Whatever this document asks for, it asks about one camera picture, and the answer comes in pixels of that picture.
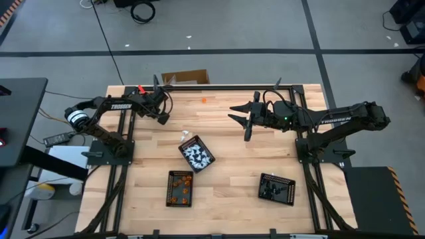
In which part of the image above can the long black floor cable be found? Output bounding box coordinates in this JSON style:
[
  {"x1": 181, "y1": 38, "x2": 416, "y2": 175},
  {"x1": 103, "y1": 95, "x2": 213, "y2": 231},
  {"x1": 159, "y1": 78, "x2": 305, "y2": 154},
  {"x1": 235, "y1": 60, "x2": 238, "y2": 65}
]
[{"x1": 89, "y1": 0, "x2": 125, "y2": 86}]

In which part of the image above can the brown cardboard box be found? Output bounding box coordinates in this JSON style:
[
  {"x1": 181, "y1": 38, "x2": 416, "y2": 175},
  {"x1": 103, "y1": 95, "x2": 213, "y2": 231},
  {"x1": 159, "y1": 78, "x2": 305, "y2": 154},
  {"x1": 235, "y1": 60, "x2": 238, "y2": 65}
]
[{"x1": 161, "y1": 69, "x2": 211, "y2": 85}]

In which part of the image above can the thin black cable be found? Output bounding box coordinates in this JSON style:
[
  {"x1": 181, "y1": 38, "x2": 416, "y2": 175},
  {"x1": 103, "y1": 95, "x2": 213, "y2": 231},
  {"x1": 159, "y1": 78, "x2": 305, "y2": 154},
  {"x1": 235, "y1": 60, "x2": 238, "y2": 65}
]
[
  {"x1": 44, "y1": 90, "x2": 97, "y2": 101},
  {"x1": 382, "y1": 9, "x2": 402, "y2": 33}
]

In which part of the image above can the yellow and white object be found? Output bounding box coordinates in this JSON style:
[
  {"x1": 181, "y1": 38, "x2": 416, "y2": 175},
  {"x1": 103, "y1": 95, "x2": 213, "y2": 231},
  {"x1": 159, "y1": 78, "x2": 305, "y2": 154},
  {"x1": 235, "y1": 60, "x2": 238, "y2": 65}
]
[{"x1": 25, "y1": 183, "x2": 56, "y2": 200}]

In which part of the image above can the black power adapter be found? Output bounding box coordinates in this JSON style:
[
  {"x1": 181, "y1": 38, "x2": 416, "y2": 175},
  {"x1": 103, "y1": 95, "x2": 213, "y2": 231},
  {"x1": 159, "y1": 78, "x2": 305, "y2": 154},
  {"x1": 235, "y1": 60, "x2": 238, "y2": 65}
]
[{"x1": 42, "y1": 131, "x2": 76, "y2": 148}]

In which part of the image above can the black braided cable sleeve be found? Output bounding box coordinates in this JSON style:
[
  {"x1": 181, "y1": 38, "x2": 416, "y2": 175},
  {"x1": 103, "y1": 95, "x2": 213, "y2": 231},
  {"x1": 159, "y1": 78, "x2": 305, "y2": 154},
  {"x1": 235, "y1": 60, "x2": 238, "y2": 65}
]
[
  {"x1": 79, "y1": 164, "x2": 129, "y2": 235},
  {"x1": 303, "y1": 164, "x2": 355, "y2": 232}
]

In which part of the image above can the white flat box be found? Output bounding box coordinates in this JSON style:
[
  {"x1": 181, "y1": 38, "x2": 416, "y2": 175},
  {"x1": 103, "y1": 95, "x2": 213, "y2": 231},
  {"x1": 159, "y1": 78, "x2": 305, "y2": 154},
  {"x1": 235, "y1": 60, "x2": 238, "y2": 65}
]
[{"x1": 39, "y1": 145, "x2": 89, "y2": 185}]

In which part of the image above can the black rolling stand base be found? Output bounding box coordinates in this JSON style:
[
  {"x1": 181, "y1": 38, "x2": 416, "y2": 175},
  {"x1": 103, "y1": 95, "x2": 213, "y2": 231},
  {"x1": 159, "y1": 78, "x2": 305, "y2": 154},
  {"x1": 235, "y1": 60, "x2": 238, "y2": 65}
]
[{"x1": 21, "y1": 198, "x2": 41, "y2": 235}]

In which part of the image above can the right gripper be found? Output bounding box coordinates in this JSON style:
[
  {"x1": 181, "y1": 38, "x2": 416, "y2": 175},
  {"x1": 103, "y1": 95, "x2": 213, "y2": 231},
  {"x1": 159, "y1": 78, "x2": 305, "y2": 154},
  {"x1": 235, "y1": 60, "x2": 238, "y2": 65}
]
[{"x1": 227, "y1": 92, "x2": 278, "y2": 143}]

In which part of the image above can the black cabinet with hazard stripe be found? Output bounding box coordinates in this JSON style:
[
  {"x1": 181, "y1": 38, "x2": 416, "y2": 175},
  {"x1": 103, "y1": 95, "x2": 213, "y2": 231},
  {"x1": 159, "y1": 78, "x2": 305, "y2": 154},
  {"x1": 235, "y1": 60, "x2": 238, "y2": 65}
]
[
  {"x1": 0, "y1": 0, "x2": 26, "y2": 25},
  {"x1": 343, "y1": 165, "x2": 420, "y2": 236}
]

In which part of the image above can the black slotted plastic basket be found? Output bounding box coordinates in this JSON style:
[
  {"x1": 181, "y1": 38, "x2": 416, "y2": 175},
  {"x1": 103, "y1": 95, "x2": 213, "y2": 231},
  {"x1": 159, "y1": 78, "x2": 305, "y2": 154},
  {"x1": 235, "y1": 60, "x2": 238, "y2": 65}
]
[
  {"x1": 258, "y1": 171, "x2": 297, "y2": 206},
  {"x1": 177, "y1": 134, "x2": 216, "y2": 174},
  {"x1": 165, "y1": 170, "x2": 194, "y2": 208}
]

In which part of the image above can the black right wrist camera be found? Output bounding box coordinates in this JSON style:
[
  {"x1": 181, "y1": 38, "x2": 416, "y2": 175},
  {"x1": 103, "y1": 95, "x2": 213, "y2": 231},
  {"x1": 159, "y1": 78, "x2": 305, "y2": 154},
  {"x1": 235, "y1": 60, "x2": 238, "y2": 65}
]
[{"x1": 272, "y1": 100, "x2": 298, "y2": 131}]

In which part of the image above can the black and orange machine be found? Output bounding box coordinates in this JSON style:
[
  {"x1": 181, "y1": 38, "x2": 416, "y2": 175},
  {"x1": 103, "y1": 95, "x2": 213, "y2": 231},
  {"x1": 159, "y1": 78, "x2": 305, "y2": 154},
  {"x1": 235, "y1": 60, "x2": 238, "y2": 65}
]
[{"x1": 400, "y1": 54, "x2": 425, "y2": 98}]

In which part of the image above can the coiled black cable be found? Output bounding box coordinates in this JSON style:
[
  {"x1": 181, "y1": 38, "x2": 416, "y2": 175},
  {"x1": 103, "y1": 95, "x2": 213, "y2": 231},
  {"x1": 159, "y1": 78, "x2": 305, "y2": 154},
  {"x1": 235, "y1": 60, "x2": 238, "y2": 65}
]
[{"x1": 130, "y1": 1, "x2": 156, "y2": 25}]

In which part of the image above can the black equipment box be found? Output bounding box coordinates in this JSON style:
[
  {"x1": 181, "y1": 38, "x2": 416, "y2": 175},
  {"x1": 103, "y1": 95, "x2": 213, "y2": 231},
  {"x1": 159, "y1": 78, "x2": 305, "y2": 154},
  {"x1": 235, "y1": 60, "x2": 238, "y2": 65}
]
[{"x1": 112, "y1": 0, "x2": 161, "y2": 9}]

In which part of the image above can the white round object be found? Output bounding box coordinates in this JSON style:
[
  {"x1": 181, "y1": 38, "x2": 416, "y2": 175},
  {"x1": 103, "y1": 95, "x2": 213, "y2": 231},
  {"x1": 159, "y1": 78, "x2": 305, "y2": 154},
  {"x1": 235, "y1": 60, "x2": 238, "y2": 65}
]
[{"x1": 68, "y1": 181, "x2": 83, "y2": 197}]

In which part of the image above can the black equipment case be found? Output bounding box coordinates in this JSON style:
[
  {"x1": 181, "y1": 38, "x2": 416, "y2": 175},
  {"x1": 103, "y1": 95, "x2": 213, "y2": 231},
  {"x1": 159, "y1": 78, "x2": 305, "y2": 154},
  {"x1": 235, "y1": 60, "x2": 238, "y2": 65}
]
[{"x1": 388, "y1": 0, "x2": 425, "y2": 46}]

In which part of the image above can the black desk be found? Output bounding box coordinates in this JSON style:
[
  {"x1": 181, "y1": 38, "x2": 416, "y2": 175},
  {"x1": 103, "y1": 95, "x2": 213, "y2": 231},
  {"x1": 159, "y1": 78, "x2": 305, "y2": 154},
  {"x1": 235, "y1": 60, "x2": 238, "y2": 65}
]
[{"x1": 0, "y1": 77, "x2": 89, "y2": 182}]

